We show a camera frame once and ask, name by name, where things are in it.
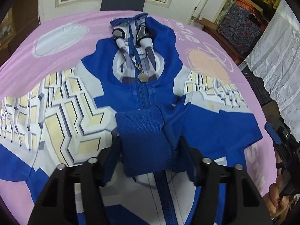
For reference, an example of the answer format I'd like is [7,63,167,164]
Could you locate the stacked patterned boxes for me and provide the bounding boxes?
[217,0,268,56]

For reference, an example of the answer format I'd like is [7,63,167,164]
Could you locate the white lace curtain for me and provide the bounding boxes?
[246,0,300,140]

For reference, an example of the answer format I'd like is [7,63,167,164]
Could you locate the blue red white hooded jacket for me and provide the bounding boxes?
[0,12,263,225]

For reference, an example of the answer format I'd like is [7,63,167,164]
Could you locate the white board against wall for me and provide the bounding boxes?
[187,0,227,25]

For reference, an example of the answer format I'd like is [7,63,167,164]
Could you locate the person's right hand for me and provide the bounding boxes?
[263,174,296,224]

